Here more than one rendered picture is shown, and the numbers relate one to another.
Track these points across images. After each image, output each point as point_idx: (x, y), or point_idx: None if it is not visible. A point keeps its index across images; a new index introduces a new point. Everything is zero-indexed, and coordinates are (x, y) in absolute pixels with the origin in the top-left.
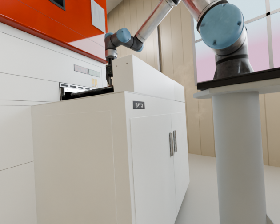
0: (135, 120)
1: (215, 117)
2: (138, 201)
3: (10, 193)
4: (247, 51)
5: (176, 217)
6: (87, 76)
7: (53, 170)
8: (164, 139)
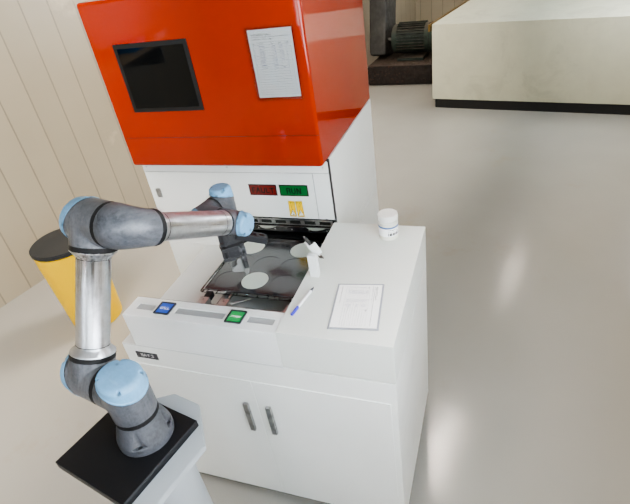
0: (142, 365)
1: None
2: None
3: None
4: (113, 420)
5: (315, 502)
6: (278, 198)
7: None
8: (220, 401)
